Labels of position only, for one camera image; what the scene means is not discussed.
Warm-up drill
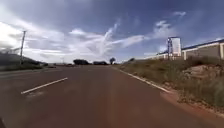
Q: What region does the small tree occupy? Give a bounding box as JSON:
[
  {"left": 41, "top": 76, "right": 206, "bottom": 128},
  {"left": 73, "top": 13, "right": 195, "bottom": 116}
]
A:
[{"left": 109, "top": 57, "right": 117, "bottom": 66}]

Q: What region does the clump of trees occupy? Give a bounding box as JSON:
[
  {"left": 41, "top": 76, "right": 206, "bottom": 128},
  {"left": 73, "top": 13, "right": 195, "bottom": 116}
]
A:
[
  {"left": 92, "top": 60, "right": 110, "bottom": 66},
  {"left": 73, "top": 59, "right": 91, "bottom": 66}
]

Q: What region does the reddish asphalt road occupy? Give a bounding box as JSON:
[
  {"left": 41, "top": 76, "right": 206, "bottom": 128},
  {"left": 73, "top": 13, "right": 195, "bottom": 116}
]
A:
[{"left": 0, "top": 65, "right": 224, "bottom": 128}]

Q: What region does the white road edge line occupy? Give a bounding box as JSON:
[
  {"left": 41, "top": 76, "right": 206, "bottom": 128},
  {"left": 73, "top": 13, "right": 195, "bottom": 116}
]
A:
[{"left": 113, "top": 66, "right": 172, "bottom": 94}]

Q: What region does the dry grass verge with bushes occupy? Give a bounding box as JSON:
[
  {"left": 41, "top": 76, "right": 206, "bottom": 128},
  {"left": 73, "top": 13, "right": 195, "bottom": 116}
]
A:
[{"left": 114, "top": 55, "right": 224, "bottom": 113}]

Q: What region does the white tank tower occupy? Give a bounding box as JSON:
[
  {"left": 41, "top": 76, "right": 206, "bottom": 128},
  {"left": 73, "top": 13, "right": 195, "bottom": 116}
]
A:
[{"left": 167, "top": 36, "right": 183, "bottom": 61}]

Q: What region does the white dashed centre line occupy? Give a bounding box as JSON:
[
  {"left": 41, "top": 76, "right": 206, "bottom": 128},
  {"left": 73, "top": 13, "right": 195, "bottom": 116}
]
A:
[{"left": 20, "top": 77, "right": 69, "bottom": 95}]

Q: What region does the utility pole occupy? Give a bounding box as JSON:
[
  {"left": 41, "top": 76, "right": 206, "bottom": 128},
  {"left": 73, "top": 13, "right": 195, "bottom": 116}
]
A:
[{"left": 19, "top": 30, "right": 28, "bottom": 66}]

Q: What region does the long low building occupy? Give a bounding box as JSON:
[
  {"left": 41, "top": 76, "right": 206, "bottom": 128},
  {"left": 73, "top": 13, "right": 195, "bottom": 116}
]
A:
[{"left": 143, "top": 38, "right": 224, "bottom": 61}]

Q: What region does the overgrown embankment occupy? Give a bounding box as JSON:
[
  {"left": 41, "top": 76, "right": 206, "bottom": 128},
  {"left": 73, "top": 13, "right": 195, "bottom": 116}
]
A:
[{"left": 0, "top": 49, "right": 51, "bottom": 72}]

